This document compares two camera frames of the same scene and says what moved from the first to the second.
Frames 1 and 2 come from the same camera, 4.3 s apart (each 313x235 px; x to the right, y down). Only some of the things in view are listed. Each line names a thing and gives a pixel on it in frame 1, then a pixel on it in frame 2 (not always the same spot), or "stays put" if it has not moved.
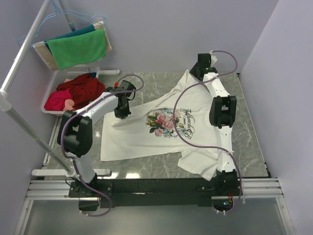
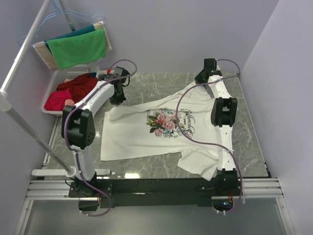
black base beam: (152, 193) stays put
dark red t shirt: (83, 89) stays put
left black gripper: (122, 115) → (118, 101)
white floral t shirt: (180, 123) stays put
